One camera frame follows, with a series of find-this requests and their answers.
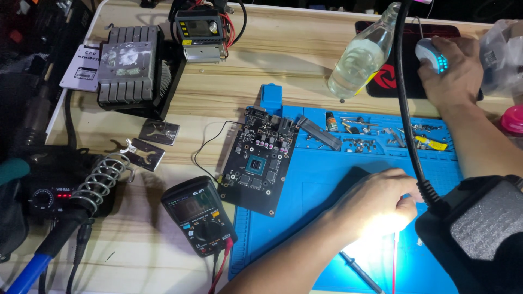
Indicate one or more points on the blue silicone repair mat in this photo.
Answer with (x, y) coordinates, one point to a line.
(318, 183)

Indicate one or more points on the pink capped container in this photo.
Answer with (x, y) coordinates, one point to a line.
(513, 122)

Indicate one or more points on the dark hot air gun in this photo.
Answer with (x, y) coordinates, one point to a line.
(34, 114)

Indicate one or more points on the yellow glue tube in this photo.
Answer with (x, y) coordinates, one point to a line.
(431, 143)

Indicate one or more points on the person's right hand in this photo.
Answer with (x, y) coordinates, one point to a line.
(457, 77)

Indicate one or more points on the black test probe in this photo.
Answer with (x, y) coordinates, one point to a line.
(361, 272)

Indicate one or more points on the bench power supply module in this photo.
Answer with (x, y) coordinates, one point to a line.
(202, 34)

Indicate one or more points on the white computer mouse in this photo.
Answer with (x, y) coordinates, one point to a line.
(429, 53)

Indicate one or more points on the grey heatsink with fan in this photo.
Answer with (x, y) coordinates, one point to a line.
(130, 69)

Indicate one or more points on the grey metal slot bracket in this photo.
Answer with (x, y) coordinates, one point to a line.
(320, 132)

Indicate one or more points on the small green label bottle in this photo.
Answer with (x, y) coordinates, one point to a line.
(331, 121)

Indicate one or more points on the person's left hand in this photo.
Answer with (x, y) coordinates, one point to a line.
(367, 204)

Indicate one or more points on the black digital multimeter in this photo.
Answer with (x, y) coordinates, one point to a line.
(198, 214)

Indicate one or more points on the pile of screws and bits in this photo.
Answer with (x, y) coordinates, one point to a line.
(367, 137)

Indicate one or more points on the black graphics card board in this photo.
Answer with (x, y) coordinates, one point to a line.
(261, 159)

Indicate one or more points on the clear glass bottle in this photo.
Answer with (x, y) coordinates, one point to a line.
(359, 61)

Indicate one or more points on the black soldering station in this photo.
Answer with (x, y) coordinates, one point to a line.
(53, 188)

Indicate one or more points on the black gooseneck lamp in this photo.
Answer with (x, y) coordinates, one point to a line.
(482, 237)

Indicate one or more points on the clear plastic bag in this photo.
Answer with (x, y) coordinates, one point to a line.
(504, 57)

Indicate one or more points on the black red mouse pad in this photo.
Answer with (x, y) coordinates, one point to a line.
(380, 81)

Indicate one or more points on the metal coil iron holder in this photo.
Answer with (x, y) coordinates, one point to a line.
(102, 175)

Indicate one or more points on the person's left fingers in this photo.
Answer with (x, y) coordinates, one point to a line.
(402, 186)

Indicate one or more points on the white paper card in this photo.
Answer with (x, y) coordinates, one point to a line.
(79, 67)

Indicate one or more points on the black multimeter lead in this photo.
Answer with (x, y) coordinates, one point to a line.
(213, 271)

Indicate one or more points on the red multimeter lead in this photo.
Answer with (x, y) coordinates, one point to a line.
(220, 265)

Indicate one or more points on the metal backplate bracket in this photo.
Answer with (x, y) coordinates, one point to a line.
(159, 131)
(145, 154)

